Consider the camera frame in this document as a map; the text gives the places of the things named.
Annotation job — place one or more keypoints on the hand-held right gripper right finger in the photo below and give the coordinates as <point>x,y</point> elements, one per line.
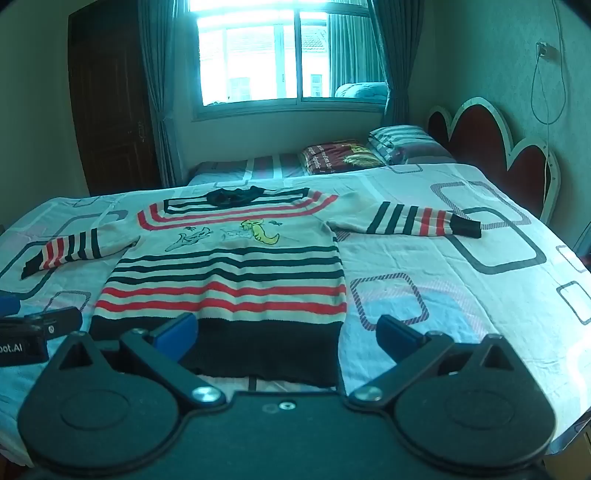
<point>397,337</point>

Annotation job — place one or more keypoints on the striped bed sheet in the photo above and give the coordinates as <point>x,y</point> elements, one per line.
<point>258,166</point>

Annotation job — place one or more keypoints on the red printed pillow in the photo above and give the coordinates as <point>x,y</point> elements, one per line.
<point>337,157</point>

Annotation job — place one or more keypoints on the white patterned bedsheet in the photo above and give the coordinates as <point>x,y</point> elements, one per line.
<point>415,258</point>

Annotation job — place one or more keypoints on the striped pillow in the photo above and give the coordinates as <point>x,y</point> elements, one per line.
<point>401,138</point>

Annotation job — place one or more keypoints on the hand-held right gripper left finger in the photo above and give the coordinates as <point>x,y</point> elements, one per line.
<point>178,330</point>

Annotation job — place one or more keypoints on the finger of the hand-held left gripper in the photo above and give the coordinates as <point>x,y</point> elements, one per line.
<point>8,304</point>
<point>57,319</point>

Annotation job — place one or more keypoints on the red scalloped headboard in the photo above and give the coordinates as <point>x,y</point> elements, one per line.
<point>485,134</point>

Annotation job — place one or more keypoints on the blue curtain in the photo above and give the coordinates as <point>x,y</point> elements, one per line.
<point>397,69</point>
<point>161,69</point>

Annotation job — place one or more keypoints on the dark wooden door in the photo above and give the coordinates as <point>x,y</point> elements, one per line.
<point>111,115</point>

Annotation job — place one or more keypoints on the window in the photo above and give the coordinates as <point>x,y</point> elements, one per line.
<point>249,55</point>

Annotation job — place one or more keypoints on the black garment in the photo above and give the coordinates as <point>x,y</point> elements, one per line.
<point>221,281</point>

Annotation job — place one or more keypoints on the wall socket with charger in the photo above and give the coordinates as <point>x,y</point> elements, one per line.
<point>545,50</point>

